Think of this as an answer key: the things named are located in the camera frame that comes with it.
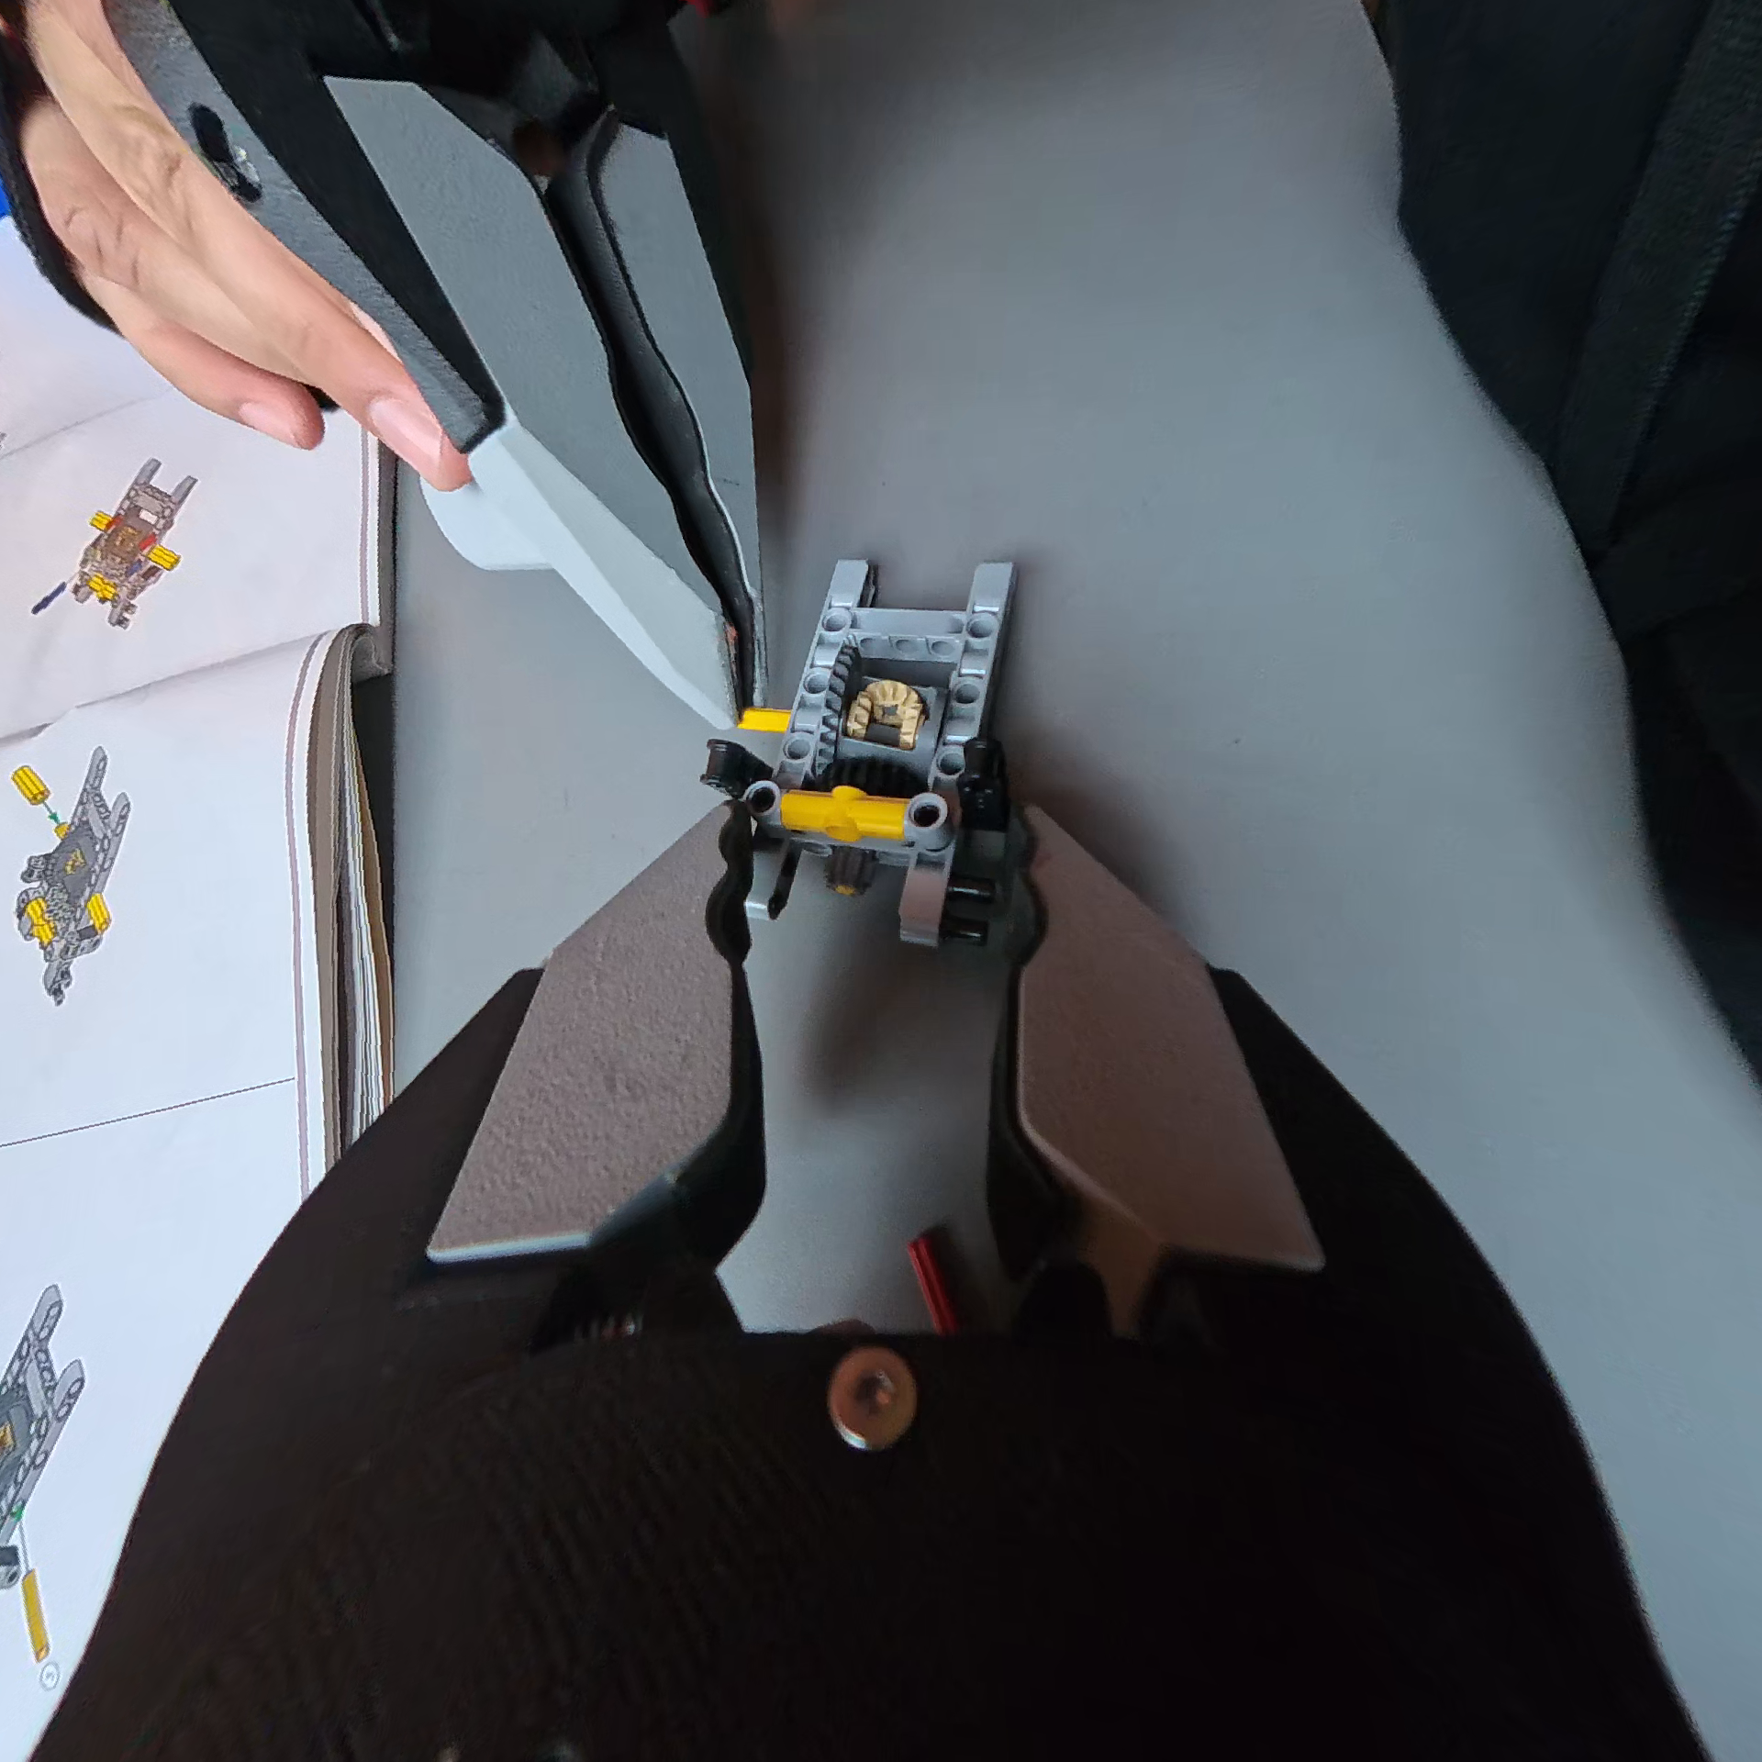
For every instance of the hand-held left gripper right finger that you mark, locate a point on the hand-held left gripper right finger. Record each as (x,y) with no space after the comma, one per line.
(1156,1102)

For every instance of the person's right hand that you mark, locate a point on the person's right hand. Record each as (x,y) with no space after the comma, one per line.
(152,233)

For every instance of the grey lego differential housing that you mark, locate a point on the grey lego differential housing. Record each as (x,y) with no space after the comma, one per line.
(934,722)

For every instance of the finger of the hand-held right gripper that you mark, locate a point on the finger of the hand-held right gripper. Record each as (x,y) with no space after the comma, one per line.
(673,274)
(537,344)

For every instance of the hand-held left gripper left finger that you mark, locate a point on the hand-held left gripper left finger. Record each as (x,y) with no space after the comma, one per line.
(607,1086)

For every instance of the tan lego bevel gear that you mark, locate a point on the tan lego bevel gear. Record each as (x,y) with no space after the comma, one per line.
(883,710)

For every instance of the yellow lego axle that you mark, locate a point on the yellow lego axle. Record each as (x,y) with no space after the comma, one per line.
(763,717)

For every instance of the red lego axle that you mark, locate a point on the red lego axle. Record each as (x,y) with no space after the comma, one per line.
(934,1279)

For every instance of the grey lego frame assembly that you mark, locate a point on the grey lego frame assembly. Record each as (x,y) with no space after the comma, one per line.
(991,647)

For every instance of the lego instruction booklet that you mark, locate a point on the lego instruction booklet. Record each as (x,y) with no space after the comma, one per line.
(166,826)

